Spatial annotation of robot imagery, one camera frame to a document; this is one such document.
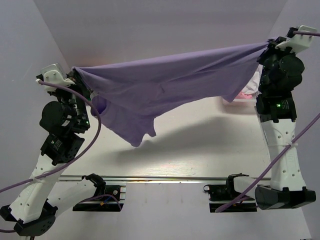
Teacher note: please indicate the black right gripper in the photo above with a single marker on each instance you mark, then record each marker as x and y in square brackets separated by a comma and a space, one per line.
[271, 49]

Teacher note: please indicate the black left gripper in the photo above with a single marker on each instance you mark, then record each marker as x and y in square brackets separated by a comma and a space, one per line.
[78, 85]

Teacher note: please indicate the purple t-shirt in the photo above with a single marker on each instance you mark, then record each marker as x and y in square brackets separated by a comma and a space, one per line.
[128, 96]

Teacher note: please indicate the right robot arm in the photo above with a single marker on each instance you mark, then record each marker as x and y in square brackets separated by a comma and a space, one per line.
[281, 73]

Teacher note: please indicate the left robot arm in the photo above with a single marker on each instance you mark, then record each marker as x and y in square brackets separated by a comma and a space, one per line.
[63, 119]

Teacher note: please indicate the white garment in basket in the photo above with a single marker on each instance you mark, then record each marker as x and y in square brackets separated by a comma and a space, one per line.
[252, 86]

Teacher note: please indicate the pink garment in basket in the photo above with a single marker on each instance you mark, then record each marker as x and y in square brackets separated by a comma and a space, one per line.
[244, 96]

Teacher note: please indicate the pink plastic laundry basket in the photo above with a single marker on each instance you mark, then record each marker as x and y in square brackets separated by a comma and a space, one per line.
[240, 106]

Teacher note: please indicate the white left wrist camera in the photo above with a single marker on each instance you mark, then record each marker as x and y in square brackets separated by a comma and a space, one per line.
[54, 74]

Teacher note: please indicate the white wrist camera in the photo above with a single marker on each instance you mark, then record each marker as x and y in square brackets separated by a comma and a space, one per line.
[298, 39]
[54, 74]

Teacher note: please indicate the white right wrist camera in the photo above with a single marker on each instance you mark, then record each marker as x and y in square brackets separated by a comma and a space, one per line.
[298, 39]

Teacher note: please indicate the aluminium table edge rail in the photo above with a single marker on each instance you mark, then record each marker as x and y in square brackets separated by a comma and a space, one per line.
[76, 178]

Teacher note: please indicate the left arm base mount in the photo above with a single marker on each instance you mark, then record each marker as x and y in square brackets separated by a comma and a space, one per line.
[106, 198]

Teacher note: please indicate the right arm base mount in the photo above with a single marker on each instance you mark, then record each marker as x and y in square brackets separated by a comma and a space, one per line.
[220, 194]

